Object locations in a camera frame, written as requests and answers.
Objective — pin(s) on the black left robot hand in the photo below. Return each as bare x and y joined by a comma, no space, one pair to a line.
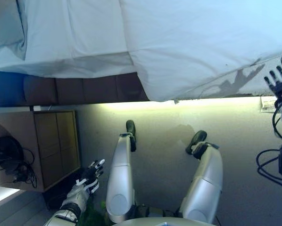
91,175

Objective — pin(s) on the white duvet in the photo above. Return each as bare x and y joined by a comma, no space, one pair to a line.
190,47

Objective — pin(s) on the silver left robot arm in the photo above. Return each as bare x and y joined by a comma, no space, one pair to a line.
72,202

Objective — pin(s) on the white bed sheet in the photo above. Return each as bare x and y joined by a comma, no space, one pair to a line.
72,35

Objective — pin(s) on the silver left robot leg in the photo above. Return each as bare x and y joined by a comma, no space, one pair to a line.
121,169

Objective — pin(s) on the silver robot leg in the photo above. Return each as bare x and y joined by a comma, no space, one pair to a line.
204,179
121,169

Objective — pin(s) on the wooden nightstand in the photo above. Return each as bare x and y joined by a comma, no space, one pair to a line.
56,146

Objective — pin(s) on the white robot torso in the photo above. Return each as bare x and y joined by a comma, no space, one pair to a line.
164,221

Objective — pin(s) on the black round device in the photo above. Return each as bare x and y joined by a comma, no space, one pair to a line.
7,150

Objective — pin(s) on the silver right robot leg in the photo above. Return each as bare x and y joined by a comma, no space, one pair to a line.
204,179

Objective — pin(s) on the large beige pillow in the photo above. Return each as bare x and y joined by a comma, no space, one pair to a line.
6,28

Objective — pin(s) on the brown upholstered bed frame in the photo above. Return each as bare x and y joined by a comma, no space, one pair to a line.
84,89

